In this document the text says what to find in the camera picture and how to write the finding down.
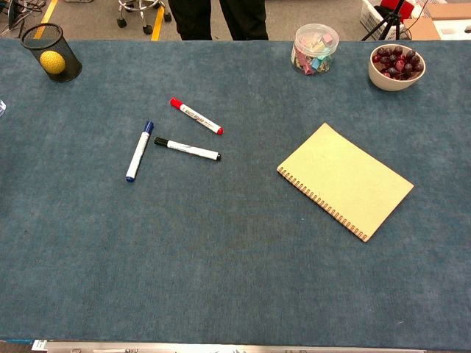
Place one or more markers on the yellow ball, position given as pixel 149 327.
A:
pixel 52 62

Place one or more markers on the red-capped marker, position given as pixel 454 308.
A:
pixel 197 116

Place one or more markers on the black-capped marker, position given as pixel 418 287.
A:
pixel 187 149

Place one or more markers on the red box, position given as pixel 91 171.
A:
pixel 408 9

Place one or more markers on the beige bowl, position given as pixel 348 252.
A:
pixel 393 84

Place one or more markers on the blue felt table mat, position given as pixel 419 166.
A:
pixel 235 257

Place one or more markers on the aluminium table rail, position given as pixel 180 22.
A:
pixel 221 347

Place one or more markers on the clear jar of coloured clips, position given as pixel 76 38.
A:
pixel 314 51

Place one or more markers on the clear plastic object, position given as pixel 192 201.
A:
pixel 2 108

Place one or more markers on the dark red cherries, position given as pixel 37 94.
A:
pixel 397 62

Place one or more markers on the blue-capped marker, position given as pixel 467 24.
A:
pixel 138 154

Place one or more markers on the cardboard box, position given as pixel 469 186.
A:
pixel 423 27

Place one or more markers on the spiral bound notebook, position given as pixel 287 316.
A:
pixel 346 180

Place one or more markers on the black cup with yellow ball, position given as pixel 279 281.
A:
pixel 72 68

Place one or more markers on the chrome wheeled stool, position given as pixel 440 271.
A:
pixel 140 4

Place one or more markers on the white plastic basket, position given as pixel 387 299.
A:
pixel 369 18

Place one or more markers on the person in black trousers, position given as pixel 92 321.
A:
pixel 191 18

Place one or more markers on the black tripod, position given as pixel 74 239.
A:
pixel 390 18

